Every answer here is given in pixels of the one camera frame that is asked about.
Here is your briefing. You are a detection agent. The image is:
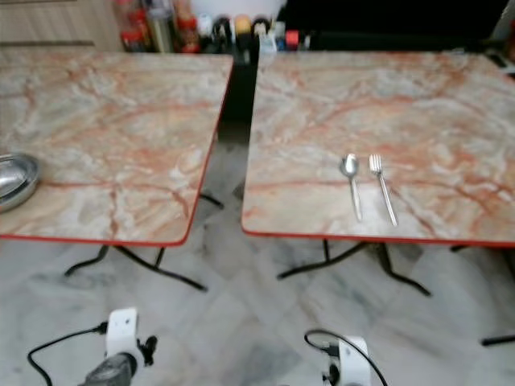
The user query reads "stainless steel bowl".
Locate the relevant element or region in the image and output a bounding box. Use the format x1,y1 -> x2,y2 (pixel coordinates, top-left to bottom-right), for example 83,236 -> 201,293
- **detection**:
0,153 -> 41,213

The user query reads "yellow-capped dark bottle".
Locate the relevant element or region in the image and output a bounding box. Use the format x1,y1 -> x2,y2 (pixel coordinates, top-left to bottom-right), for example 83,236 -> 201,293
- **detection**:
235,14 -> 255,55

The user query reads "black metal furniture foot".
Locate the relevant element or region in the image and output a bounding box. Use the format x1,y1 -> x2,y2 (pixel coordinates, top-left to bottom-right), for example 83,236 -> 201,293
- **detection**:
481,334 -> 515,347

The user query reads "red sauce bottle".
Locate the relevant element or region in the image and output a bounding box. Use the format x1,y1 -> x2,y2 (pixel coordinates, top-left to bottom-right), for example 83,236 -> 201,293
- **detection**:
175,0 -> 201,55
119,0 -> 148,54

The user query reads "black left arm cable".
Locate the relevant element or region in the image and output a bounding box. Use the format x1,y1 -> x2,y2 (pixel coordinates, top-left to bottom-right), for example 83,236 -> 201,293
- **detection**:
27,322 -> 109,386

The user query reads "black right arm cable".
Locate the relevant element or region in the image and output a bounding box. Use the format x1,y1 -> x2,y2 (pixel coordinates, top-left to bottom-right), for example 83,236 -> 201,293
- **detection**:
304,329 -> 389,386

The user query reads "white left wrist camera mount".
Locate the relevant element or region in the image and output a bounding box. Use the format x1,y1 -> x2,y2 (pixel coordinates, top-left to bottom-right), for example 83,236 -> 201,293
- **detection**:
106,308 -> 139,359

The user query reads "small white box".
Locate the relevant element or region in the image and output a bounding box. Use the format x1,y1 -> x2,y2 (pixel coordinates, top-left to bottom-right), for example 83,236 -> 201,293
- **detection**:
259,32 -> 279,60

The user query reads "stainless steel spoon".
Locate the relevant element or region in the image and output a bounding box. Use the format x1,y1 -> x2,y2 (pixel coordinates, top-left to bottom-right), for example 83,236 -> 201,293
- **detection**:
340,153 -> 364,223

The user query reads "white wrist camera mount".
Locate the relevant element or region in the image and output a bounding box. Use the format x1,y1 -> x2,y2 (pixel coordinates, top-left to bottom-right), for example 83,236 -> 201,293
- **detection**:
336,336 -> 371,386
106,308 -> 139,359

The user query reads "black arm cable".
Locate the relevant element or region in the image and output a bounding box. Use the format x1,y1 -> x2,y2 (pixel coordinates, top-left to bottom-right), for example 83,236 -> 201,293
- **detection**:
27,322 -> 109,386
304,329 -> 389,386

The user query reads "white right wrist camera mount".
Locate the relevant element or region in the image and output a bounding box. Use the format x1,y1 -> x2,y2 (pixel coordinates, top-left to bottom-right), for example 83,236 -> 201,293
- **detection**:
336,336 -> 371,386

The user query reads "stainless steel fork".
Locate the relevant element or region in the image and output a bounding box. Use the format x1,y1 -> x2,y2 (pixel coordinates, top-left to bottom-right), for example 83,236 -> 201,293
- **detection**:
369,154 -> 399,228

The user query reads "steel thermos flask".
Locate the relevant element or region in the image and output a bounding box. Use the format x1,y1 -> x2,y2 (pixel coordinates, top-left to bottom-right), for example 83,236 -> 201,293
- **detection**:
148,0 -> 175,54

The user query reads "dark glass bottle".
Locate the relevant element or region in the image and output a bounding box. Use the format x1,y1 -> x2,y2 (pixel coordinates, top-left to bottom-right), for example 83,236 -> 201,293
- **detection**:
212,16 -> 235,54

